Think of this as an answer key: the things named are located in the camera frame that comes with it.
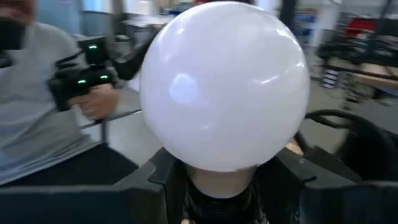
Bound black teleoperation handle arm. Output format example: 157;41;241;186
46;29;160;113

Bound person's hand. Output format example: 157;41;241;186
67;83;120;121

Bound person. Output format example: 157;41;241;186
0;0;141;188

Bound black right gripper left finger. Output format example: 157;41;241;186
0;147;188;224

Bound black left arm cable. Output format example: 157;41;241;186
294;108;385;153

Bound white round lightbulb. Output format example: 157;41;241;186
139;1;311;200

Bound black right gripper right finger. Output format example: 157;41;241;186
257;147;398;224

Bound red tool case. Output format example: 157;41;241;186
344;17;377;38

